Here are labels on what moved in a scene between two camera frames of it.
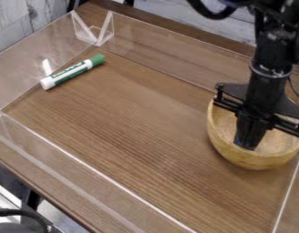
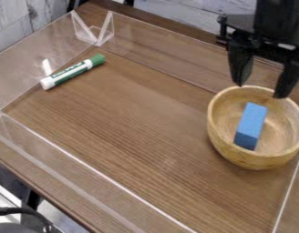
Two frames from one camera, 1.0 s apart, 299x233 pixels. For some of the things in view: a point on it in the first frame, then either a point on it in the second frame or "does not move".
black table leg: [33, 199] does not move
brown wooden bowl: [279, 147] does not move
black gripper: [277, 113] to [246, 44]
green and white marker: [96, 60] does not move
